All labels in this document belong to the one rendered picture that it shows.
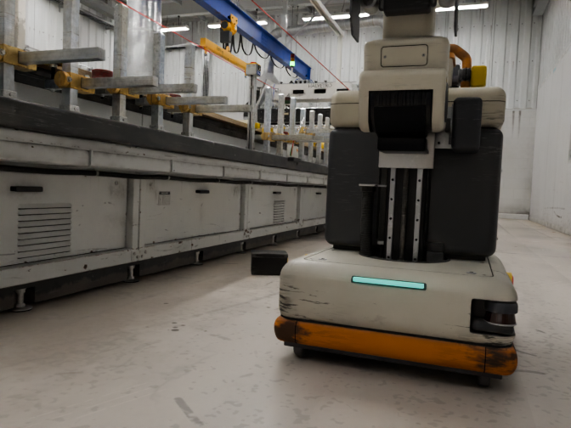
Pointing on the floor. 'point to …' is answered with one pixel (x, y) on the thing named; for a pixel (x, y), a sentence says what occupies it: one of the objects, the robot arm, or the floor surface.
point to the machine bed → (132, 211)
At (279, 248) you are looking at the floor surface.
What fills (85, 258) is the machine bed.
